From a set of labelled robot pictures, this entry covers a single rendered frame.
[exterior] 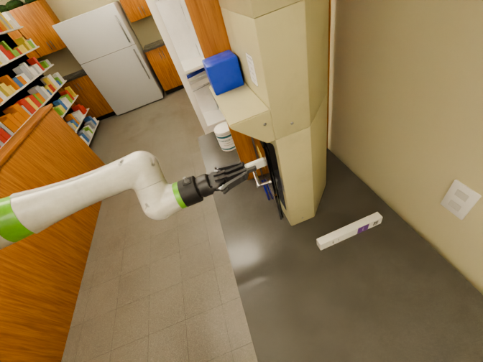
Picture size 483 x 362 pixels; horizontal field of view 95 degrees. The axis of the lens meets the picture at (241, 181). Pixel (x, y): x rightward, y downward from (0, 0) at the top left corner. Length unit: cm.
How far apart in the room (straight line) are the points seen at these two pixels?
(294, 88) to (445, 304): 78
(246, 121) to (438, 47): 50
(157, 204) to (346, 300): 69
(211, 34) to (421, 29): 60
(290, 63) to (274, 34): 8
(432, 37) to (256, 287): 91
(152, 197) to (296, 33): 58
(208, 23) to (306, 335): 105
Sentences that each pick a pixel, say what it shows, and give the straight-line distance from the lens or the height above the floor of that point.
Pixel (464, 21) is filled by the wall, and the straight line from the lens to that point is 76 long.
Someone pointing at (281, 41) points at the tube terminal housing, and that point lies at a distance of 57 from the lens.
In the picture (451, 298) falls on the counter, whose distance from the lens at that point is 99.
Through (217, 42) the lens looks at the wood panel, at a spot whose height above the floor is 162.
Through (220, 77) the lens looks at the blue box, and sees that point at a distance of 77.
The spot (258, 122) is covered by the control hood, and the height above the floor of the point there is 149.
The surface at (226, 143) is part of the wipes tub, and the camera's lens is 144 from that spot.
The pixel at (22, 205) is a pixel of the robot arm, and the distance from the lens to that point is 77.
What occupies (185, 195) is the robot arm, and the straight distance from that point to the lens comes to 72.
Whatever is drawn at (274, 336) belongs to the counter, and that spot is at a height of 94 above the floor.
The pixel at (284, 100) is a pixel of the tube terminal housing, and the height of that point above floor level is 152.
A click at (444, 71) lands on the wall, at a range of 79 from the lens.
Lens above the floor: 180
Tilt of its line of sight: 44 degrees down
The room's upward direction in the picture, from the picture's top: 21 degrees counter-clockwise
